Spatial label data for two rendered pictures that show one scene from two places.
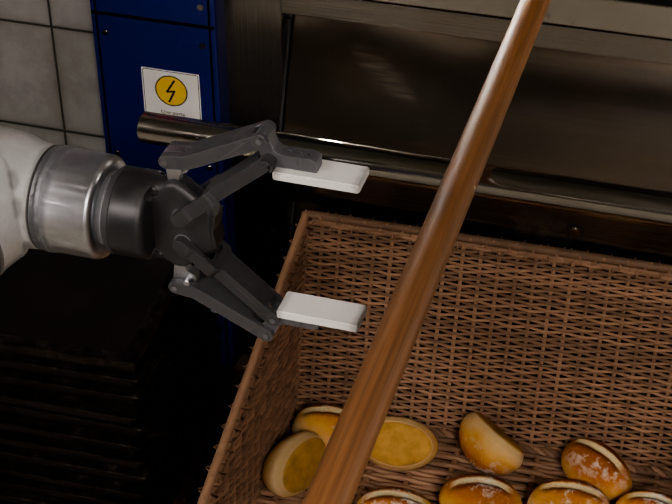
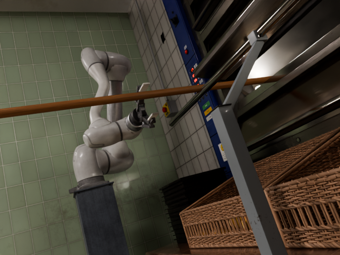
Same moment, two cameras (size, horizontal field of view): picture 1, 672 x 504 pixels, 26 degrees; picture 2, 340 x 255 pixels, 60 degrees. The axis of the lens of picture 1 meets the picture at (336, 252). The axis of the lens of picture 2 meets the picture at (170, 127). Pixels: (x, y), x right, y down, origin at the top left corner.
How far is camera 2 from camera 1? 1.44 m
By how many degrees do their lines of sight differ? 68
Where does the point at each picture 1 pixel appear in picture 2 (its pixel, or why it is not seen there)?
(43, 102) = (214, 165)
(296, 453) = not seen: hidden behind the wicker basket
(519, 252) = (288, 151)
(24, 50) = (209, 155)
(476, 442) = not seen: hidden behind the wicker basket
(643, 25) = (280, 76)
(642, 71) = (292, 89)
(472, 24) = (256, 100)
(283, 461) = not seen: hidden behind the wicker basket
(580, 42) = (273, 89)
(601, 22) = (273, 81)
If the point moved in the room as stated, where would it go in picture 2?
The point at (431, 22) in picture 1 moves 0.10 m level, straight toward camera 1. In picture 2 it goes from (251, 104) to (238, 105)
